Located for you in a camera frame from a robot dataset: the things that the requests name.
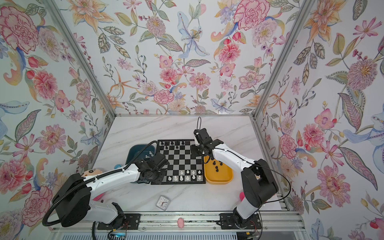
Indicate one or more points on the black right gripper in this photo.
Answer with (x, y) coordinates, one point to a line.
(193, 147)

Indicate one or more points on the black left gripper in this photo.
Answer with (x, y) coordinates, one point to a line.
(163, 174)

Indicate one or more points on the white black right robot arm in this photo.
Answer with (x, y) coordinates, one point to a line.
(259, 184)

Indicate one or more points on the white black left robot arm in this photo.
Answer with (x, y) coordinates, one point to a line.
(75, 201)

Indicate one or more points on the black white chess board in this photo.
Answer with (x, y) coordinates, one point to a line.
(184, 166)

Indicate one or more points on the teal plastic tray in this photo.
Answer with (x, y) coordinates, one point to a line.
(135, 150)

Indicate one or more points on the yellow plastic tray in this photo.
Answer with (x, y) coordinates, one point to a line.
(216, 172)

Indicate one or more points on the small white square clock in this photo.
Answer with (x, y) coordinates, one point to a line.
(163, 203)

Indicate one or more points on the small pink toy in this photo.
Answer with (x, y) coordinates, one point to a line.
(181, 223)

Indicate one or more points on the pink faced plush doll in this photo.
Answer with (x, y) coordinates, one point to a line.
(91, 172)

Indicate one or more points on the green pink owl plush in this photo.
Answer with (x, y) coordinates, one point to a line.
(242, 196)

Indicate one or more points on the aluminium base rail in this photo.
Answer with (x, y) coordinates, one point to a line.
(263, 221)

